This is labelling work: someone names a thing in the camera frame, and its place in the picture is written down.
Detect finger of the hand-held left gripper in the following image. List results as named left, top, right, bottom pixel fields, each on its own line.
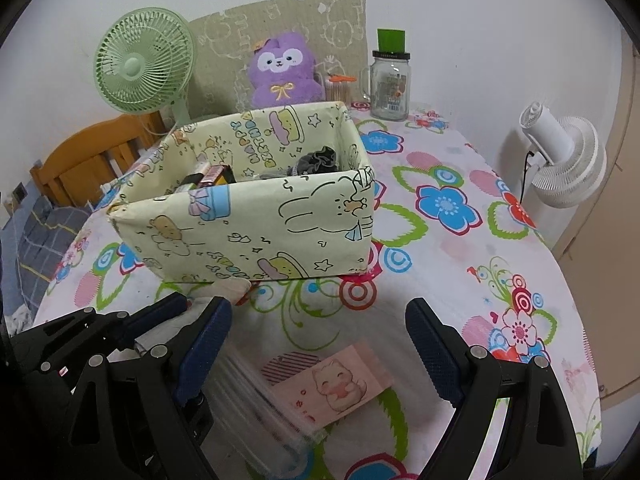
left=117, top=292, right=190, bottom=350

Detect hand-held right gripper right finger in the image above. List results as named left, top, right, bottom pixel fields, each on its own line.
left=405, top=297, right=573, bottom=480

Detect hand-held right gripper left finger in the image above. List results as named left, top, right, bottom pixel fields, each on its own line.
left=65, top=296, right=233, bottom=480

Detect pink card clear bags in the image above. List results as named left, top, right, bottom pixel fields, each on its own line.
left=210, top=342, right=396, bottom=466

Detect yellow printed storage box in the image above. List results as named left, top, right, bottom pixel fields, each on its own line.
left=107, top=101, right=377, bottom=285

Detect red small carton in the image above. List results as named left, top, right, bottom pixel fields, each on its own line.
left=197, top=162, right=236, bottom=188

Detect black scrunchie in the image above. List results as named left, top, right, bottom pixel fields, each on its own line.
left=292, top=146, right=341, bottom=178

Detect blue bed sheet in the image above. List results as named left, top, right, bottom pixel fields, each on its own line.
left=0, top=255, right=56, bottom=331

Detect floral tablecloth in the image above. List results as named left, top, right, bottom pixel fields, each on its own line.
left=32, top=100, right=603, bottom=480

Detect grey plaid pillow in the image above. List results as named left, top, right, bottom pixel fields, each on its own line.
left=0, top=195, right=93, bottom=281

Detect wooden headboard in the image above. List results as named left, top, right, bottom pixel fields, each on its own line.
left=30, top=110, right=173, bottom=208

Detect white standing fan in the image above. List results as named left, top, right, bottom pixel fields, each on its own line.
left=518, top=101, right=608, bottom=209

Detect green desk fan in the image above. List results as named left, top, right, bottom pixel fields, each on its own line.
left=94, top=6, right=197, bottom=128

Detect purple plush toy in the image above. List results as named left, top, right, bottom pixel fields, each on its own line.
left=248, top=31, right=326, bottom=109

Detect glass jar mug green lid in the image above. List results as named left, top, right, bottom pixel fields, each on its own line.
left=359, top=27, right=412, bottom=122

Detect cotton swab container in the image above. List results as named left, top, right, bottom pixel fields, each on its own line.
left=324, top=74, right=358, bottom=102

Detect green printed cardboard sheet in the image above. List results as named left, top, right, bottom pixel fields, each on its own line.
left=189, top=0, right=367, bottom=121

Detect black fan cable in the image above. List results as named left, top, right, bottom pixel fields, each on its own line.
left=520, top=147, right=536, bottom=203

